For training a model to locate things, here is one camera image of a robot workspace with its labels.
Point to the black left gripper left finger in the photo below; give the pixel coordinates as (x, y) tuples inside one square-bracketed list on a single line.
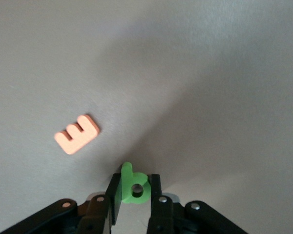
[(112, 195)]

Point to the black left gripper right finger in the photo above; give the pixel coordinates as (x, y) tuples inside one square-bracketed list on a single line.
[(158, 207)]

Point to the green foam letter b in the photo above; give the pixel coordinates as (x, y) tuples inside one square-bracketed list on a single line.
[(127, 185)]

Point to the orange foam letter E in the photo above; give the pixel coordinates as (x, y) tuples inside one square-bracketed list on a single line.
[(75, 141)]

